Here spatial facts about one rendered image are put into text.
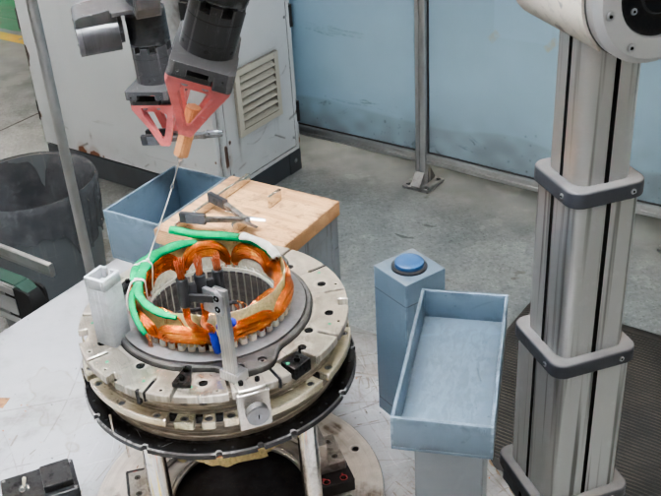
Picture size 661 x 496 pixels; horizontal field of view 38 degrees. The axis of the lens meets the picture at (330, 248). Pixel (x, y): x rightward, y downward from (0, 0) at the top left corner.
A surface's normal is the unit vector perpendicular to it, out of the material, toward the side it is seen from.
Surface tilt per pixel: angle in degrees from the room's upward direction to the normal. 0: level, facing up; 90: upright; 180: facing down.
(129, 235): 90
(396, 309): 90
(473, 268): 0
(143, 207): 90
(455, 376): 0
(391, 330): 90
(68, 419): 0
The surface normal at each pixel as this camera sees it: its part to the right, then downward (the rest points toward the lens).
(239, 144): 0.83, 0.28
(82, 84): -0.56, 0.45
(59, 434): -0.06, -0.86
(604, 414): 0.32, 0.48
